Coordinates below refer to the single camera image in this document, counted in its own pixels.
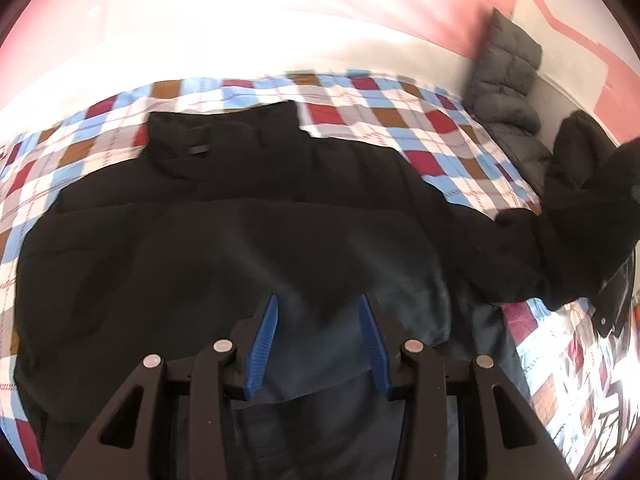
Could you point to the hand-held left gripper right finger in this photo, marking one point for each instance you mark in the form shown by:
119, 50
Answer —
374, 345

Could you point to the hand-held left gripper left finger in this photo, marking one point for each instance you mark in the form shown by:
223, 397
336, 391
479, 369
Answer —
264, 345

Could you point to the large black coat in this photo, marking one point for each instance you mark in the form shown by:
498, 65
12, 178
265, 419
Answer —
225, 240

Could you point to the checked blanket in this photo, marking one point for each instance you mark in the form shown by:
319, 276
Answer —
380, 105

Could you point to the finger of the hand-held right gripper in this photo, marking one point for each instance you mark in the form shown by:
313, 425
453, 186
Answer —
611, 305

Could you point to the grey quilted cushion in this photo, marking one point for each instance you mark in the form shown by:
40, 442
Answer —
505, 65

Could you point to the black puffer jacket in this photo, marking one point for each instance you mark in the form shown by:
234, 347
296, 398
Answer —
580, 145

